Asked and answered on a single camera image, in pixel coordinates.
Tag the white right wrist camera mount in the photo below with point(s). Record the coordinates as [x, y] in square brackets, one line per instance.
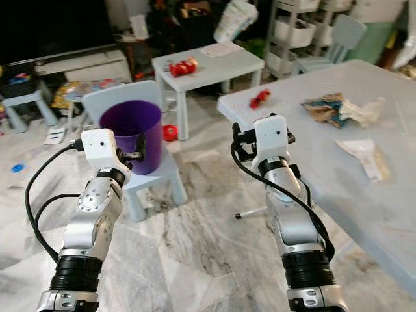
[272, 136]

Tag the shiny red snack wrapper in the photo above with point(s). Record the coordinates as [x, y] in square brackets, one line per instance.
[182, 67]

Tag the small white kids table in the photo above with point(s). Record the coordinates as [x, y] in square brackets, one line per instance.
[224, 65]

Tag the yellow snack package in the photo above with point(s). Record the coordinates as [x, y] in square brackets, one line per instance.
[68, 95]

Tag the large white plastic table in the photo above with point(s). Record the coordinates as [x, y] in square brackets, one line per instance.
[383, 208]

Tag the white diaper package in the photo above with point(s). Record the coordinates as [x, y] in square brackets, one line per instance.
[235, 21]

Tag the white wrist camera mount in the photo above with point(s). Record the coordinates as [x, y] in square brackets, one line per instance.
[272, 136]
[101, 148]

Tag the printed paper sheet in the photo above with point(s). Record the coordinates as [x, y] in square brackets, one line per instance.
[221, 49]

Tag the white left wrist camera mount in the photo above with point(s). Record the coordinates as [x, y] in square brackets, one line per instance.
[101, 148]

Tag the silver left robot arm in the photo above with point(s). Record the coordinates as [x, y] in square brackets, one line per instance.
[94, 221]

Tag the white shelving cart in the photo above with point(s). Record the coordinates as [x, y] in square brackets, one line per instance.
[292, 32]

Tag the small light blue stool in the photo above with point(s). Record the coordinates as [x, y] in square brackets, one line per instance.
[29, 101]

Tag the white low cabinet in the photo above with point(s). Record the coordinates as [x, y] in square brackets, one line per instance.
[84, 65]

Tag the green waste bin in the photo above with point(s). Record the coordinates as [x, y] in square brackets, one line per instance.
[376, 42]

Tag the small white floor item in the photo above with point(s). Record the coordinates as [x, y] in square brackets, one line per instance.
[54, 135]

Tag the crumpled white tissue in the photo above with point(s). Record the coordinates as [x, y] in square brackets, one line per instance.
[364, 114]

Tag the purple plastic rubbish bin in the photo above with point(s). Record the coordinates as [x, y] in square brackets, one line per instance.
[133, 127]

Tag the crumpled brown teal wrapper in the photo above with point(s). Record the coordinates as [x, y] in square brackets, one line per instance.
[322, 110]

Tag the clear plastic wrapper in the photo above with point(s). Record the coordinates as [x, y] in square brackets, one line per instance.
[367, 158]

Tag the crumpled red wrapper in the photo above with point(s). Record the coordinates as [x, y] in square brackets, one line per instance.
[260, 99]

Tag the blue bottle cap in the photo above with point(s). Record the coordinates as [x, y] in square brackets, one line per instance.
[17, 168]

